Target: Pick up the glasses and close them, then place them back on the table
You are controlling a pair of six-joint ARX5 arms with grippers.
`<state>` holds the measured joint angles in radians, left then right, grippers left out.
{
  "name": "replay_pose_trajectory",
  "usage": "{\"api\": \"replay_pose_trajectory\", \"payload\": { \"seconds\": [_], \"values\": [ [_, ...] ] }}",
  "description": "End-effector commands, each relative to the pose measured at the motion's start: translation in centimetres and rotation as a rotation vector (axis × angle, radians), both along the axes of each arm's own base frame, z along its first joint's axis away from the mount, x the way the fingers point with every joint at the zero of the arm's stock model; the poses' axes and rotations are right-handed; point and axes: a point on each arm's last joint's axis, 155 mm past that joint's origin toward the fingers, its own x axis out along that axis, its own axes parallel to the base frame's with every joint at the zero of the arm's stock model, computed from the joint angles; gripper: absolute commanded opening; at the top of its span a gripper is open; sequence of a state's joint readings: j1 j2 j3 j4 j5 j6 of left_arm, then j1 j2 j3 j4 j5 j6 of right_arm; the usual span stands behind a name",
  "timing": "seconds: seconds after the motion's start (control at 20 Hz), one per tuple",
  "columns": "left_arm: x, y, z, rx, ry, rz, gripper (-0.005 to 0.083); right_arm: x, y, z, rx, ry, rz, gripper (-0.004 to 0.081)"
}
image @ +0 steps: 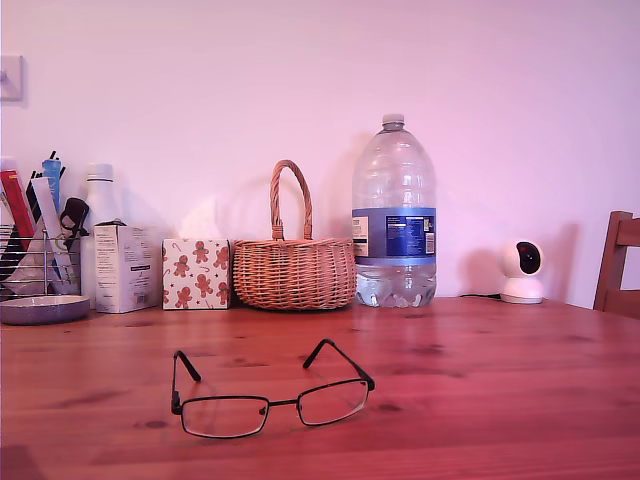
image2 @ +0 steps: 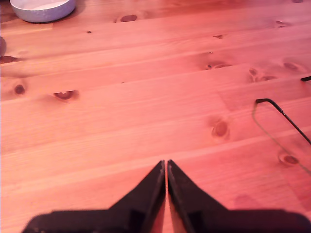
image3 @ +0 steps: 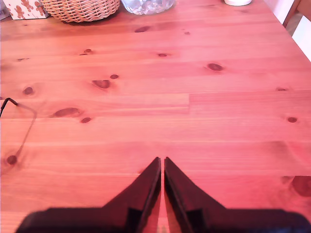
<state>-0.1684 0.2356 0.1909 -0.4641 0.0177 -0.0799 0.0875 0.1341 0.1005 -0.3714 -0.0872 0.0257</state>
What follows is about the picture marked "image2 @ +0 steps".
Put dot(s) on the lilac grey shallow bowl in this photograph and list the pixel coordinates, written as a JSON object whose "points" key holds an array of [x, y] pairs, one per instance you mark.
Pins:
{"points": [[43, 14]]}

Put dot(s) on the black thin-framed glasses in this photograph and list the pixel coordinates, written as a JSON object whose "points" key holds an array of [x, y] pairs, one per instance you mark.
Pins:
{"points": [[282, 112]]}

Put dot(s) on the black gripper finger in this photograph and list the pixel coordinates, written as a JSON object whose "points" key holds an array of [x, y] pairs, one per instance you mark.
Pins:
{"points": [[143, 201], [187, 201]]}

